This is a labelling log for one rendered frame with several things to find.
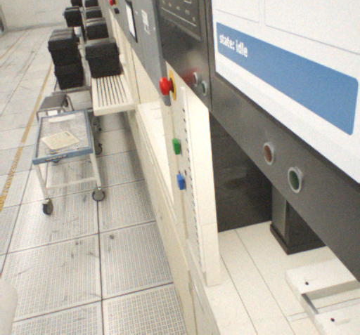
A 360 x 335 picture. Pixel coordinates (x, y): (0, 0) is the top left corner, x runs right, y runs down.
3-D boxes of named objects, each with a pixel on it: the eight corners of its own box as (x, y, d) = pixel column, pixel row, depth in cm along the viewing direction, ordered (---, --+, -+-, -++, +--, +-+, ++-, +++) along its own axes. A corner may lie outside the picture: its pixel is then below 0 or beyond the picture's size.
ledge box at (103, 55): (90, 70, 336) (83, 40, 324) (121, 66, 339) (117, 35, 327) (88, 79, 310) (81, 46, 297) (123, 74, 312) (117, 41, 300)
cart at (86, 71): (62, 105, 516) (53, 70, 494) (102, 99, 523) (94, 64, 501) (57, 132, 434) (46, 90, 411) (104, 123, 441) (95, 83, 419)
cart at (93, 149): (49, 161, 369) (35, 114, 346) (103, 150, 378) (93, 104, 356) (44, 218, 284) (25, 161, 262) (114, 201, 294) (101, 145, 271)
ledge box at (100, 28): (88, 46, 439) (82, 22, 427) (112, 43, 444) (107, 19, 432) (89, 51, 413) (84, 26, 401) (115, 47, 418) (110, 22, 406)
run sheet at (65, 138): (39, 139, 300) (38, 137, 299) (68, 129, 311) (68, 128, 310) (51, 151, 277) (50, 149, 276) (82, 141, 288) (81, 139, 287)
